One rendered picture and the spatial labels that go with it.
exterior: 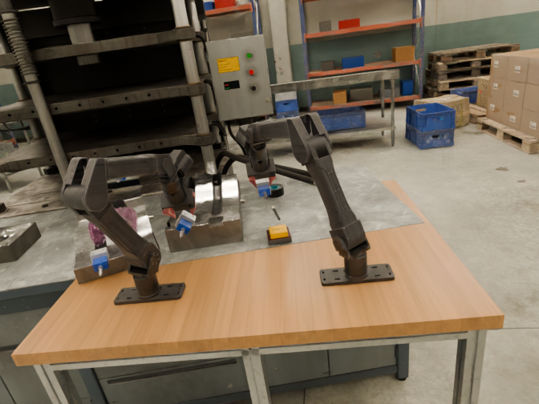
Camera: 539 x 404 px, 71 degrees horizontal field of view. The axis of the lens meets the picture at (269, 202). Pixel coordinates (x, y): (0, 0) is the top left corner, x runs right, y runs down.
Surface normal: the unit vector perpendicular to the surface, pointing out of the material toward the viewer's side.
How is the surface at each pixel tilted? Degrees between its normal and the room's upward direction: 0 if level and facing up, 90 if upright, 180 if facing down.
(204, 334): 0
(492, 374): 0
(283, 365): 90
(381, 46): 90
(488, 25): 90
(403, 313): 0
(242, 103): 90
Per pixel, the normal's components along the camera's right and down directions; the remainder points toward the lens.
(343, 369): 0.10, 0.38
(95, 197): 0.88, 0.07
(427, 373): -0.13, -0.91
